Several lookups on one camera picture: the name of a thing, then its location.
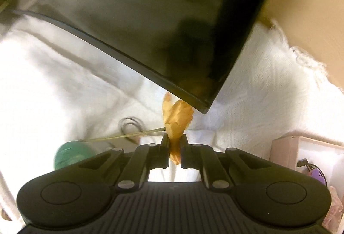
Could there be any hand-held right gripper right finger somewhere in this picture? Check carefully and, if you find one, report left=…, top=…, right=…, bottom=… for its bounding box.
left=180, top=134, right=266, bottom=193

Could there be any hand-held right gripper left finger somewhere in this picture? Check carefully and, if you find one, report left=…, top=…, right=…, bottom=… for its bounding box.
left=78, top=133, right=171, bottom=193

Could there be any yellow dried flower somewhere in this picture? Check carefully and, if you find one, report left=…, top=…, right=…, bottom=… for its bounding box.
left=78, top=92, right=194, bottom=166

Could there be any pink cardboard box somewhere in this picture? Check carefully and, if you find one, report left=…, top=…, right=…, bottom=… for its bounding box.
left=270, top=135, right=344, bottom=234

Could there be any brown fur keychain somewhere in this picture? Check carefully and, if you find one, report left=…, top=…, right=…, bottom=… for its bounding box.
left=297, top=159, right=327, bottom=186

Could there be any pink plush headband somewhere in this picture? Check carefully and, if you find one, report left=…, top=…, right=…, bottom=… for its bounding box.
left=322, top=186, right=344, bottom=234

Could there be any small glass jar green lid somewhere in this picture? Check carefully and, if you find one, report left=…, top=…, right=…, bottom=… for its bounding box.
left=54, top=142, right=94, bottom=171

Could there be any black computer monitor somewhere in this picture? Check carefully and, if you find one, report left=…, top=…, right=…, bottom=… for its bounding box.
left=0, top=0, right=283, bottom=114

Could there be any white fringed knit blanket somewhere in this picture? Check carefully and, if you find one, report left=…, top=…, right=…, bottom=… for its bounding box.
left=0, top=15, right=344, bottom=224

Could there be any grey cable loop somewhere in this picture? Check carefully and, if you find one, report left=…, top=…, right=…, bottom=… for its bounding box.
left=120, top=117, right=146, bottom=143

